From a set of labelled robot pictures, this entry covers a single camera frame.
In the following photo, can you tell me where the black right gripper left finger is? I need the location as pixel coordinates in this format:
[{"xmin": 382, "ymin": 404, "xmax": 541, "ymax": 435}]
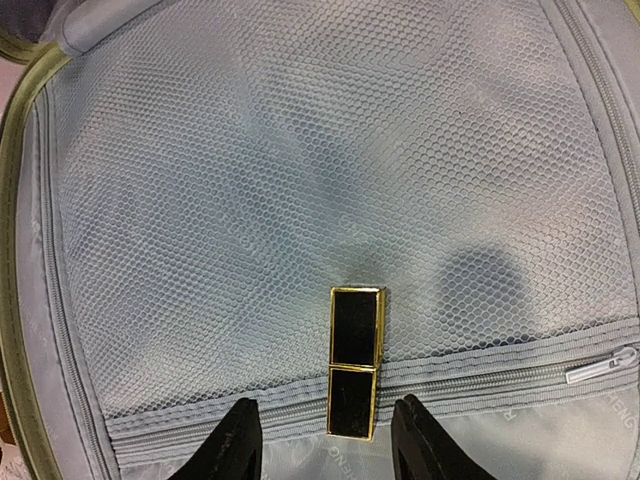
[{"xmin": 169, "ymin": 398, "xmax": 263, "ymax": 480}]

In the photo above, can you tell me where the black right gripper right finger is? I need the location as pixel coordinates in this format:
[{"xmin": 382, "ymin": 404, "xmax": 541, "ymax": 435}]
[{"xmin": 391, "ymin": 394, "xmax": 495, "ymax": 480}]

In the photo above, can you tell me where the green hard-shell suitcase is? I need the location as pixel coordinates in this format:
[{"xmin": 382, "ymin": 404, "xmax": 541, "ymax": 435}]
[{"xmin": 1, "ymin": 1, "xmax": 639, "ymax": 479}]

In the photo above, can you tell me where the black gold lipstick tube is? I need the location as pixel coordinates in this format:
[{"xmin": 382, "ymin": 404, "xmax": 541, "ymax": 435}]
[{"xmin": 326, "ymin": 286, "xmax": 386, "ymax": 441}]

